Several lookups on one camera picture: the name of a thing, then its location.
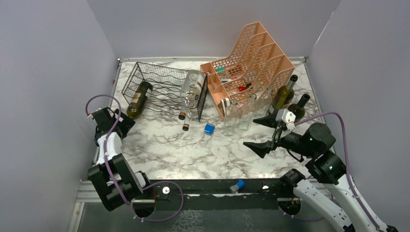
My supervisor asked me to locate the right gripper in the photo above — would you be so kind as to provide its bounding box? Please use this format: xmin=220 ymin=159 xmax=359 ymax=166
xmin=243 ymin=108 xmax=316 ymax=158

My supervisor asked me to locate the green wine bottle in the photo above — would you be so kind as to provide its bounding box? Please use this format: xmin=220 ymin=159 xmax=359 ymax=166
xmin=268 ymin=74 xmax=298 ymax=115
xmin=287 ymin=93 xmax=310 ymax=122

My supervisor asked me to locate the blue grey cylinder cap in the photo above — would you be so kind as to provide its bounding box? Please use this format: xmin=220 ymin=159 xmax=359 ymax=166
xmin=229 ymin=180 xmax=245 ymax=194

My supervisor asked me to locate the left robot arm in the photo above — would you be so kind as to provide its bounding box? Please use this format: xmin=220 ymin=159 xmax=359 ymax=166
xmin=88 ymin=107 xmax=152 ymax=211

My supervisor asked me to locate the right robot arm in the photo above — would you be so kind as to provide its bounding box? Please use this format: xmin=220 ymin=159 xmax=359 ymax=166
xmin=243 ymin=109 xmax=397 ymax=232

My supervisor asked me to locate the clear bottle with cork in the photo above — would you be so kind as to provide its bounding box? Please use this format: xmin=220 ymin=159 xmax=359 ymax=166
xmin=178 ymin=103 xmax=192 ymax=120

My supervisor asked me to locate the large clear labelled bottle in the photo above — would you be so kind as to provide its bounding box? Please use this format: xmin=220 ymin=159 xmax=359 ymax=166
xmin=180 ymin=70 xmax=205 ymax=109

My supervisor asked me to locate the white tape dispenser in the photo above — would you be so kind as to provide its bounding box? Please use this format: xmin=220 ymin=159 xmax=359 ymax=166
xmin=220 ymin=98 xmax=230 ymax=117

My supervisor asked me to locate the blue stamp block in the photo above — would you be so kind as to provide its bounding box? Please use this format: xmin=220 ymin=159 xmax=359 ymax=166
xmin=204 ymin=123 xmax=215 ymax=135

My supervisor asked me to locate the peach plastic file organizer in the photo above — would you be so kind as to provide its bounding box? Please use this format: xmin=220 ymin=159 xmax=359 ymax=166
xmin=200 ymin=22 xmax=295 ymax=119

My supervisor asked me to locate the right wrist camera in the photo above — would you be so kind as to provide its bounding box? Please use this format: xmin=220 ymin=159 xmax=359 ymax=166
xmin=276 ymin=108 xmax=296 ymax=131

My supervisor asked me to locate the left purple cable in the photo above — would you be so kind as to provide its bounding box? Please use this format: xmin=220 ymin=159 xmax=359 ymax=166
xmin=85 ymin=94 xmax=184 ymax=223

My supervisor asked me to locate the black wire wine rack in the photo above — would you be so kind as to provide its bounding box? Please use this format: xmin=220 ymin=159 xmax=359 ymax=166
xmin=122 ymin=62 xmax=208 ymax=121

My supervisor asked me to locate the black base frame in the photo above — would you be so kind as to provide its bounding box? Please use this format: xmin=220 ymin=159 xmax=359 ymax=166
xmin=132 ymin=178 xmax=294 ymax=222

